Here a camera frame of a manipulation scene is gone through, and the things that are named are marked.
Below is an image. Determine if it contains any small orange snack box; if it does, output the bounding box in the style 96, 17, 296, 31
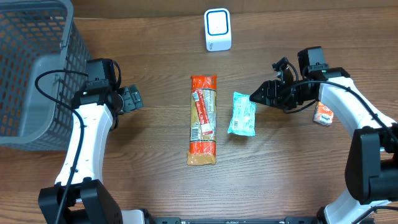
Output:
313, 101, 334, 126

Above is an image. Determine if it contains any teal snack packet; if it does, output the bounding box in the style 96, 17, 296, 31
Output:
227, 92, 257, 137

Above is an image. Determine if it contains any long orange cracker pack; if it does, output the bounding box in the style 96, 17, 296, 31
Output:
187, 75, 217, 166

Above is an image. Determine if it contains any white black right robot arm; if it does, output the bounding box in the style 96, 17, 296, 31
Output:
249, 46, 397, 223

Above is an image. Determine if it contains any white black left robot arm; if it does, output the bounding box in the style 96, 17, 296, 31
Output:
38, 85, 153, 223

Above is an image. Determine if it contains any white barcode scanner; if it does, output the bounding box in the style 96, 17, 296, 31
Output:
203, 8, 232, 52

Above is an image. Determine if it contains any grey plastic mesh basket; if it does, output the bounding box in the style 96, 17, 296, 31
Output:
1, 0, 91, 151

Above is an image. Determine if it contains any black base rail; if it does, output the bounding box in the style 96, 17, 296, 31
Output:
154, 217, 319, 224

